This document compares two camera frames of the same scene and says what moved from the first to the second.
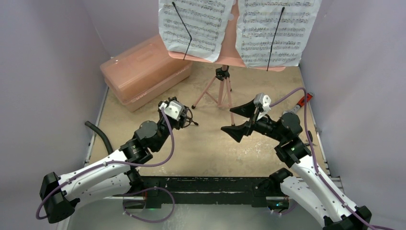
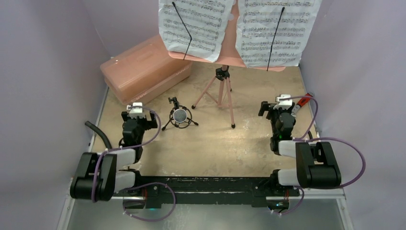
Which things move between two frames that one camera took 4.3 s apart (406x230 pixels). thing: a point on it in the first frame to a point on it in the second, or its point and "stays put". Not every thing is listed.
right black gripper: x=251 y=120 to x=264 y=108
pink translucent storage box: x=142 y=73 stays put
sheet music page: x=194 y=28 stays put
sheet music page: x=272 y=33 stays put
